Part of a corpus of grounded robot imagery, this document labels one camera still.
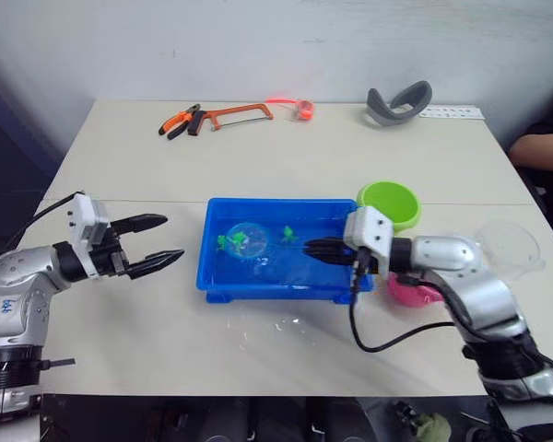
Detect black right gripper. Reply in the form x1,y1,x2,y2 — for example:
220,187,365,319
302,236,380,278

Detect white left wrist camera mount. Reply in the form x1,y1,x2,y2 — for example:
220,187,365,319
66,192,112,280

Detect orange handled pliers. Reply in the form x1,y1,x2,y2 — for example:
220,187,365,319
156,103,204,141

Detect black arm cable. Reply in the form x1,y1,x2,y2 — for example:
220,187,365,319
6,189,85,252
347,260,474,354

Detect olive green cloth lump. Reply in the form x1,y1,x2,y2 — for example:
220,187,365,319
414,412,453,442

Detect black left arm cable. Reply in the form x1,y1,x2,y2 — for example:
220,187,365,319
6,189,85,252

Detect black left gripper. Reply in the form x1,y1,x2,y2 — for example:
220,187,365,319
88,213,186,281

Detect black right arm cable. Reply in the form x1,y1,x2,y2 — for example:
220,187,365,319
347,260,474,354

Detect blue plastic tub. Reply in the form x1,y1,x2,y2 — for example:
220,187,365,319
195,197,377,305

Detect pink plastic bucket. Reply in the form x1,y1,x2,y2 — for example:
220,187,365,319
385,271,444,309

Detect white flat strip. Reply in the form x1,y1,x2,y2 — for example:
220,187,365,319
418,104,485,122

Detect green plastic bucket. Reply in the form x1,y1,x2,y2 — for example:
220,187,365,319
355,180,423,234

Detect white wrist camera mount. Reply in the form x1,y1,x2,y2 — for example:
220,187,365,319
343,205,395,278
66,192,112,280

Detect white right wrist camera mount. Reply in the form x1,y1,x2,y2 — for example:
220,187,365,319
343,205,395,278

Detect grey curved head strap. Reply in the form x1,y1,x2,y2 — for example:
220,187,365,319
366,79,434,129

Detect orange frame hacksaw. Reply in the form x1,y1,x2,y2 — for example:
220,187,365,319
186,103,276,137

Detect orange red reel with strap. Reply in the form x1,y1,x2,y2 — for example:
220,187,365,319
266,97,316,123

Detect clear round fishing net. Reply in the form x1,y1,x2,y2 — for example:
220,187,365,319
224,221,306,264

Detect clear plastic cup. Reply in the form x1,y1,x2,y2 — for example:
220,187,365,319
476,218,547,281

